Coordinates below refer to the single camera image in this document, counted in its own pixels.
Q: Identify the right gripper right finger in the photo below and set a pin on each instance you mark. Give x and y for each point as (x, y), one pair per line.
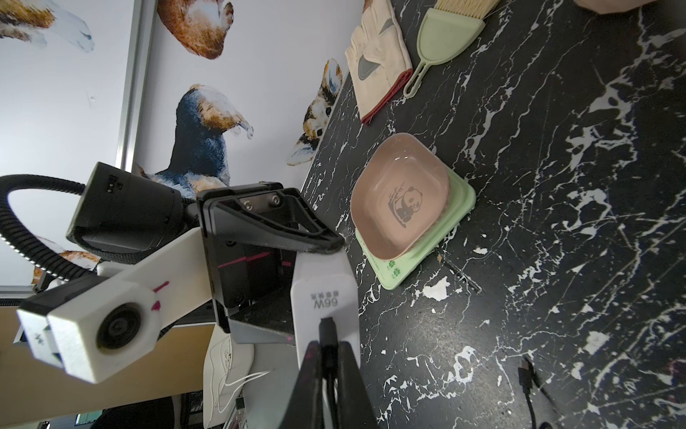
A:
(352, 404)

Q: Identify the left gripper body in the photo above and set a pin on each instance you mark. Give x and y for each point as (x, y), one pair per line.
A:
(252, 235)

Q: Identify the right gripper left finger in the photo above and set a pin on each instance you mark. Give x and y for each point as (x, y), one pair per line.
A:
(305, 408)

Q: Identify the white USB charger adapter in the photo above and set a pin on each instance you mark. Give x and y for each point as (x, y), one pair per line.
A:
(324, 286)

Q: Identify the green electronic scale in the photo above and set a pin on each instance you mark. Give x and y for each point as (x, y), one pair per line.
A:
(391, 273)

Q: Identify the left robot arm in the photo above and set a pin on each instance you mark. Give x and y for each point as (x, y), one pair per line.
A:
(120, 217)

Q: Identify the pink square bowl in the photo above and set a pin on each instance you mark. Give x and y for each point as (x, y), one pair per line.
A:
(401, 193)

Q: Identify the beige work glove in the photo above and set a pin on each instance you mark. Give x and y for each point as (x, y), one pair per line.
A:
(378, 61)

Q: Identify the green hand brush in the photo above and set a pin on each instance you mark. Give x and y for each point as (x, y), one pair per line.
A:
(446, 31)

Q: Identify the pink pot with green plant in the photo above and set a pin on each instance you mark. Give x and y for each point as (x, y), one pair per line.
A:
(611, 6)

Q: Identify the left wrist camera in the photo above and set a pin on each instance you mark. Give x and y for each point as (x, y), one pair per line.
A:
(95, 326)

